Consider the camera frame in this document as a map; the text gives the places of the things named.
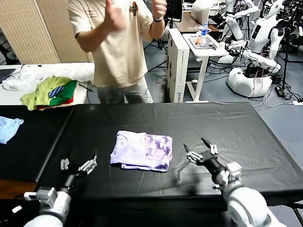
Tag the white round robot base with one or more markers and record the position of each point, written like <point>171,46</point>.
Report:
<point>165,34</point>

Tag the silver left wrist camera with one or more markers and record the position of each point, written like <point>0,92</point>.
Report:
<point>45,195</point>

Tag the person's right hand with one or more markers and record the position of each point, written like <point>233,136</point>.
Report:
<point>116,19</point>

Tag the person's left forearm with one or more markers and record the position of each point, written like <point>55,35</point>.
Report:
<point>157,29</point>

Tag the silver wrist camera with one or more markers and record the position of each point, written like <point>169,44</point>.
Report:
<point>234,171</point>
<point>45,195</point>

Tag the red garment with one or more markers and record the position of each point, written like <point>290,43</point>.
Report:
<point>69,101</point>

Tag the white power strip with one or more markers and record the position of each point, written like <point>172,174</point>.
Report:
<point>297,102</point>

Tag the wide black table cover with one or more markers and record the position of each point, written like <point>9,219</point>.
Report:
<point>213,123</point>

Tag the tall white cardboard box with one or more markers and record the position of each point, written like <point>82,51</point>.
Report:
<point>182,71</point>

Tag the orange snack packet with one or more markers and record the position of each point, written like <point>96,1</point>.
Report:
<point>200,42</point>

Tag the black pole stand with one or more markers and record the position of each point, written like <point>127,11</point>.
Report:
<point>285,59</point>

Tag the slim white humanoid robot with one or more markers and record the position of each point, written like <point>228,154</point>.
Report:
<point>234,26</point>

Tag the black light stand tripod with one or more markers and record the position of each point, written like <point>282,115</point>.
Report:
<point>162,46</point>

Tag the black monitor on stand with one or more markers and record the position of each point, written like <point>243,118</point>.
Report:
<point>174,9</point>

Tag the person's right forearm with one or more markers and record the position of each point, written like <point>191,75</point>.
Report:
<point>94,39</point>

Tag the brown wooden desk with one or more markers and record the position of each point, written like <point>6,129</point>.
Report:
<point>187,23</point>

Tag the person's left hand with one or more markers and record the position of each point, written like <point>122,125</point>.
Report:
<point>158,8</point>

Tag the green garment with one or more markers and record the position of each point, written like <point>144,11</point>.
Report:
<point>66,92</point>

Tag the light blue shirt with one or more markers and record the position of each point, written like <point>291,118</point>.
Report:
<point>8,128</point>

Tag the lavender t-shirt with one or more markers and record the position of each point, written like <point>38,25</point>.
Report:
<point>132,151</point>

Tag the cream folded garment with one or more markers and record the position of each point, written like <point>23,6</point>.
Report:
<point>54,107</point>

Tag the bamboo folding screen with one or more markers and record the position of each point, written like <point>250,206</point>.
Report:
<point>35,30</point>

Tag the narrow black table cover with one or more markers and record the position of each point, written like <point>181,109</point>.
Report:
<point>35,146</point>

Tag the grey tray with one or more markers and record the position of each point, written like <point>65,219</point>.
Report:
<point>193,40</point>

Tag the person in cream t-shirt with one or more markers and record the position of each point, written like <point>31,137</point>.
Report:
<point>118,59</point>

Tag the white standing desk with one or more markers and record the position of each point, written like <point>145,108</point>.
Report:
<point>201,71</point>

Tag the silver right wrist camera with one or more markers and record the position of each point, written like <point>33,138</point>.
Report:
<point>234,171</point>

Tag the clear water bottle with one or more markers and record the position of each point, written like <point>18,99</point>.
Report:
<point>204,29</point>

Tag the white curved machine housing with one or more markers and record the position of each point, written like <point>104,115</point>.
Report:
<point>200,9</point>

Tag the yellow-green garment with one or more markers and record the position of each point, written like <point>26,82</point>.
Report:
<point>40,94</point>

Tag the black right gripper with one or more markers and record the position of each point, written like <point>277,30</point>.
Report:
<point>213,163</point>

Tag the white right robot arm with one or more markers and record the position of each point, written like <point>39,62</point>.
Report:
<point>246,205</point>

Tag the black power adapter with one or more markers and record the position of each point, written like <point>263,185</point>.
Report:
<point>278,90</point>

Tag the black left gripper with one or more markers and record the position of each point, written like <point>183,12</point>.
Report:
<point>71,176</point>

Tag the crumpled white garment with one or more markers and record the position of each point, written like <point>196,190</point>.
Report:
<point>28,75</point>

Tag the dark laptop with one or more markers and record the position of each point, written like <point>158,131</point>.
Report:
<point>6,73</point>

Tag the blue striped garment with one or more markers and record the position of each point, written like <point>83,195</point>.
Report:
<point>55,91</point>

